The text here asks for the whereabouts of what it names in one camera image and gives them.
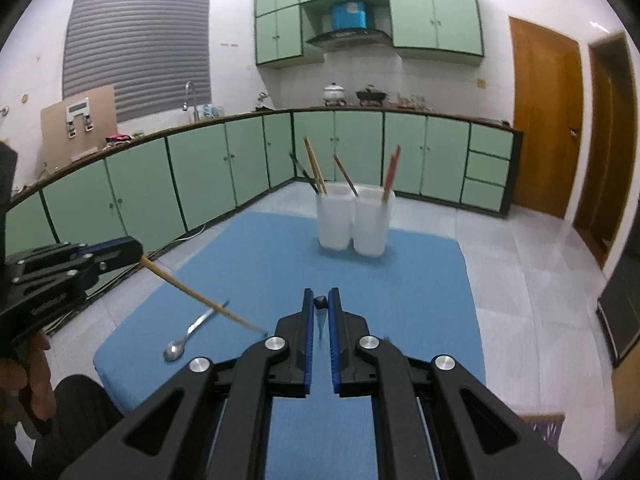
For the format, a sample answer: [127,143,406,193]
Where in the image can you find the white two-compartment utensil holder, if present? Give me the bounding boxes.
[315,183,397,257]

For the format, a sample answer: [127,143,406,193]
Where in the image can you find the brown wooden door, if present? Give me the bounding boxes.
[507,16,586,220]

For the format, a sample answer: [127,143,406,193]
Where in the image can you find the green upper wall cabinets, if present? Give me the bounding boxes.
[253,0,485,67]

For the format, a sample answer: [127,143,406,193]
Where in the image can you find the dark wooden door frame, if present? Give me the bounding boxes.
[571,31,629,268]

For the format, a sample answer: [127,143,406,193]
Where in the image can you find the person's left hand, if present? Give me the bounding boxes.
[0,334,57,422]

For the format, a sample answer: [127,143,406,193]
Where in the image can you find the grey window blind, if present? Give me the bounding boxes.
[61,0,212,123]

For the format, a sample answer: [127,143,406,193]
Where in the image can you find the cardboard box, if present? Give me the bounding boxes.
[611,357,640,433]

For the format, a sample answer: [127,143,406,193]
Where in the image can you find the blue tablecloth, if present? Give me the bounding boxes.
[92,210,487,480]

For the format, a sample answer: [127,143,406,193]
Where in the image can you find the metal spoon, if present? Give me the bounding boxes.
[163,300,231,362]

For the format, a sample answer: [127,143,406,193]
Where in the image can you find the person's dark trouser leg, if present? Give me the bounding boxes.
[10,374,126,480]

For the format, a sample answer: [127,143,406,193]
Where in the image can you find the range hood with blue chimney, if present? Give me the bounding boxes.
[306,1,392,51]

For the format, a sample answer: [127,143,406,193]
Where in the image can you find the white cooking pot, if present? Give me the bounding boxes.
[322,82,347,107]

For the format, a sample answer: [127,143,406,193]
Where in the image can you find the metal kitchen faucet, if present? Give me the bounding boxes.
[182,81,197,123]

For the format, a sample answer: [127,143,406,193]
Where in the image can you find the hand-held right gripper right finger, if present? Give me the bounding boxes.
[327,287,583,480]

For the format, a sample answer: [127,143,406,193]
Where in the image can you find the dark blue chopstick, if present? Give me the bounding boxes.
[289,153,320,195]
[313,296,329,343]

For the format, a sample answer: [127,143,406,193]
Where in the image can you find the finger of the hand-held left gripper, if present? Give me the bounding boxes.
[9,259,117,307]
[5,236,144,281]

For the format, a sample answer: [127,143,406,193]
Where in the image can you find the beige water purifier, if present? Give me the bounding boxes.
[40,85,118,171]

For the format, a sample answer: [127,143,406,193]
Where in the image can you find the black glass-front cabinet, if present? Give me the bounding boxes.
[596,247,640,367]

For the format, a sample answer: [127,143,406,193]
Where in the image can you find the black wok with lid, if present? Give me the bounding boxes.
[355,85,388,107]

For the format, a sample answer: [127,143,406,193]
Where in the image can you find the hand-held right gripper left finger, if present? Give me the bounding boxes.
[60,287,316,480]

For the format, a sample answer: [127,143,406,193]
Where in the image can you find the plain wooden chopstick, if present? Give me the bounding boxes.
[141,256,268,336]
[303,137,325,195]

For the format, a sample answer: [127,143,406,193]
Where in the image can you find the green lower kitchen cabinets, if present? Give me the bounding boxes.
[0,106,524,281]

